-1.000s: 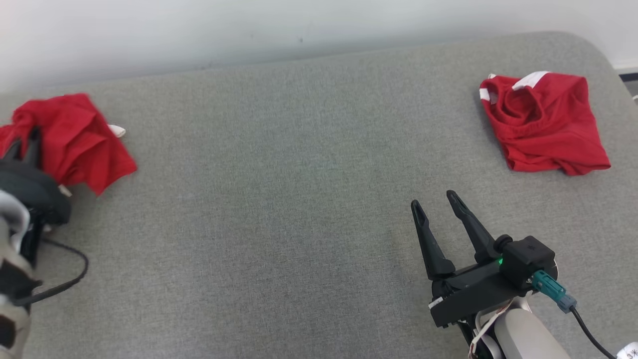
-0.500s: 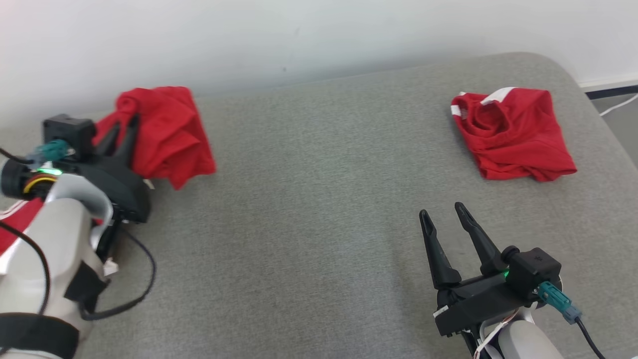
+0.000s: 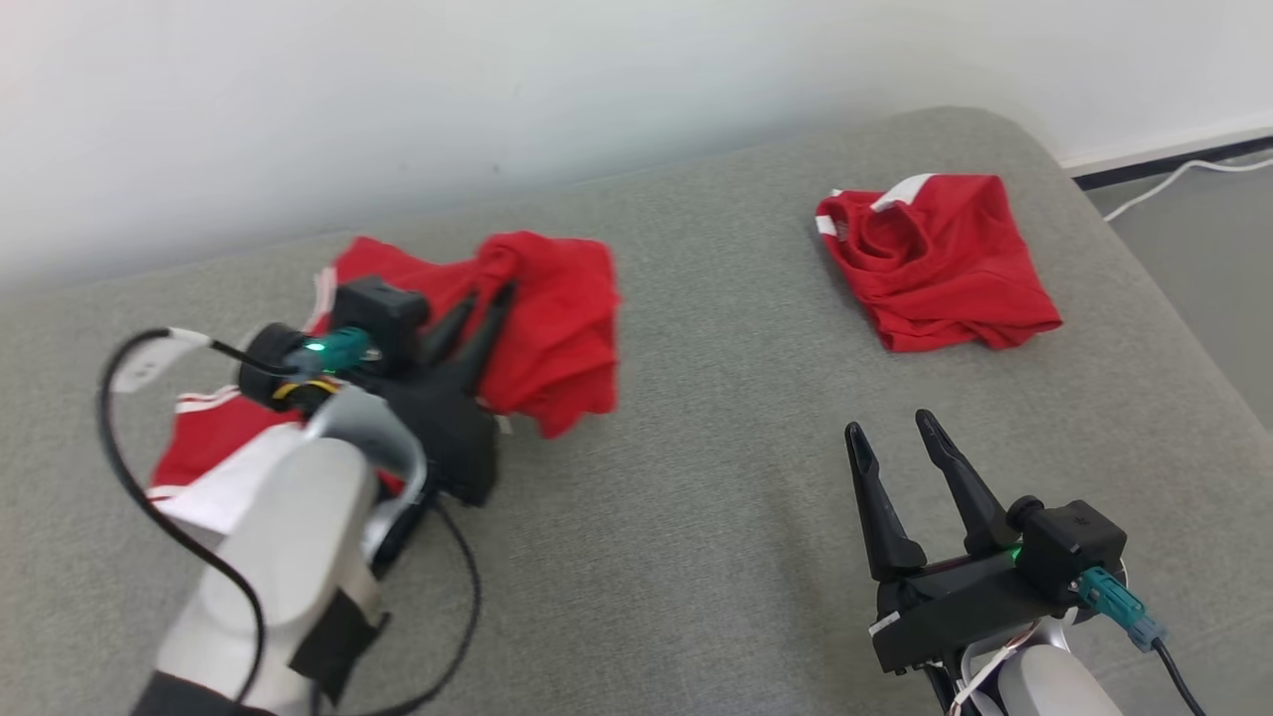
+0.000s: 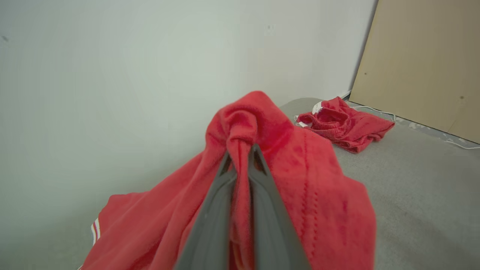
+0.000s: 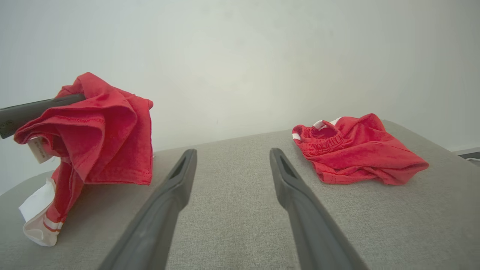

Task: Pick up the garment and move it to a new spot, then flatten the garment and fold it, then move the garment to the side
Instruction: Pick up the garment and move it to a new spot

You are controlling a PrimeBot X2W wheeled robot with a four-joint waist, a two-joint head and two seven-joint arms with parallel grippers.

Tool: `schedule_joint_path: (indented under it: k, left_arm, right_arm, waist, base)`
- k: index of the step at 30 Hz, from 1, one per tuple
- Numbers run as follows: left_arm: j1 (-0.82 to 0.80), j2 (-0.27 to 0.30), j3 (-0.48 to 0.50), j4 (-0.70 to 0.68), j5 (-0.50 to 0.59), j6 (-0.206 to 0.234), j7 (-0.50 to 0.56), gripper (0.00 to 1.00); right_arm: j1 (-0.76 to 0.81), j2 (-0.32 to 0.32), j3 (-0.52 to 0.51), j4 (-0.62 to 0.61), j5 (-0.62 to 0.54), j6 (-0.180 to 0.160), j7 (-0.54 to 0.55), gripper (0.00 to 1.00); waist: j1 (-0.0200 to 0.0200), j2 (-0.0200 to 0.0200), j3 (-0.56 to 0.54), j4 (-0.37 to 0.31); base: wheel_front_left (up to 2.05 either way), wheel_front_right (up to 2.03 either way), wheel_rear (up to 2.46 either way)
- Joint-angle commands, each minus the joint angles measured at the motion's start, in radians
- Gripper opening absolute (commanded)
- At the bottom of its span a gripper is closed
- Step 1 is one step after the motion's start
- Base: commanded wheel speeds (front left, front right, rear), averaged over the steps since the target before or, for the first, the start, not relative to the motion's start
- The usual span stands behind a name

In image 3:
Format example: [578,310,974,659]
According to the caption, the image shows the teal-plug camera cable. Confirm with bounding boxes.
[96,326,384,707]
[1077,567,1209,716]

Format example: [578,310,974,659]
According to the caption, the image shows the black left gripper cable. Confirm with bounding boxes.
[338,497,485,716]

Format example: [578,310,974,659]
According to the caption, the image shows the teal-plug right camera cable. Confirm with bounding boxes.
[1077,567,1209,716]

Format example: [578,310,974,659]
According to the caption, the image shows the white floor cable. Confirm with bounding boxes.
[1102,157,1273,223]

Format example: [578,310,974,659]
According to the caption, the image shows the plain red garment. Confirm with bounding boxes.
[303,231,623,441]

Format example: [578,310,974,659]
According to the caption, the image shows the black baseboard strip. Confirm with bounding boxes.
[1072,134,1273,192]

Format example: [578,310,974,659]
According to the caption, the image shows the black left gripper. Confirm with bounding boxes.
[383,281,518,506]

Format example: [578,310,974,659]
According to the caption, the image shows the red shorts with white stripe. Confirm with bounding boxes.
[814,173,1063,354]

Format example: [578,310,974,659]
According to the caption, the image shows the thin red white wire bundle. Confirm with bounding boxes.
[950,626,1045,716]

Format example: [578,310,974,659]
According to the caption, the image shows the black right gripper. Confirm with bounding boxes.
[843,408,1080,675]

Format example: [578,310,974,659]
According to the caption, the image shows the teal-plug left camera cable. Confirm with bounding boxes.
[96,326,384,707]

